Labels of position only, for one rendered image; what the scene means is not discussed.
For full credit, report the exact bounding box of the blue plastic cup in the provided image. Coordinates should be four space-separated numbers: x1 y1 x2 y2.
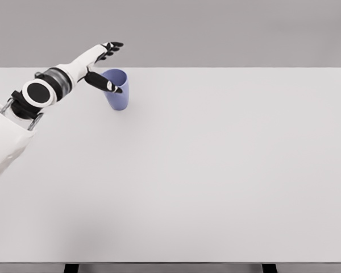
100 68 130 111

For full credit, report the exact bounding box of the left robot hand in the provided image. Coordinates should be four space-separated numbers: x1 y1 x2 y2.
80 41 124 94

